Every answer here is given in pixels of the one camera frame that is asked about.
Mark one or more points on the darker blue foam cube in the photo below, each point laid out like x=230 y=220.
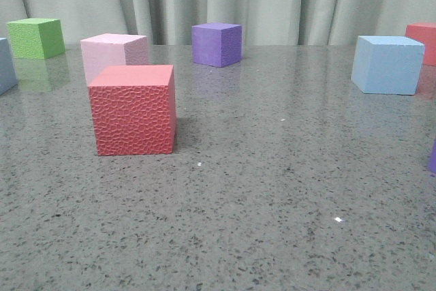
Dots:
x=8 y=77

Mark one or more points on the purple foam cube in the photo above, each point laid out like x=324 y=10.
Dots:
x=432 y=160
x=217 y=44

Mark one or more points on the red foam cube far right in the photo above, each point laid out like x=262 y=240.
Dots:
x=424 y=32

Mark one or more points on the pink foam cube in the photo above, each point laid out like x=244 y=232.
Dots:
x=109 y=49

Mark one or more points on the light blue foam cube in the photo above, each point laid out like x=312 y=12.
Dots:
x=387 y=64

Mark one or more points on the green foam cube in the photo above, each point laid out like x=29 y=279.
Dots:
x=36 y=38

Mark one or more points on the purple foam cube near right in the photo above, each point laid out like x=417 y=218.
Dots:
x=432 y=160

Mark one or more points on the red textured foam cube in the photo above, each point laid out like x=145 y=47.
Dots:
x=133 y=109

